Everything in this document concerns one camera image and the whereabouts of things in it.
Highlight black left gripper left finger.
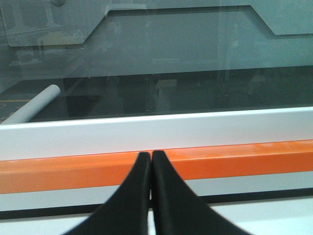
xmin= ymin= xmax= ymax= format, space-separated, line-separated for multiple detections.
xmin=66 ymin=152 xmax=151 ymax=235

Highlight orange sash handle bar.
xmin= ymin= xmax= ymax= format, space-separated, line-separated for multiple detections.
xmin=0 ymin=140 xmax=313 ymax=193

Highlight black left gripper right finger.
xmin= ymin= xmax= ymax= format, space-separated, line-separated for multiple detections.
xmin=152 ymin=151 xmax=247 ymax=235

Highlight rolled dark poster mat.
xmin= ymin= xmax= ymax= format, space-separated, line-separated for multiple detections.
xmin=1 ymin=84 xmax=61 ymax=125

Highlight grey baffle panel inside hood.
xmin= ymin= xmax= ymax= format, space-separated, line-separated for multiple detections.
xmin=0 ymin=0 xmax=313 ymax=47

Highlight white framed glass sash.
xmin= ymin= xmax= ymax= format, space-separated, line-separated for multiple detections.
xmin=0 ymin=11 xmax=313 ymax=217

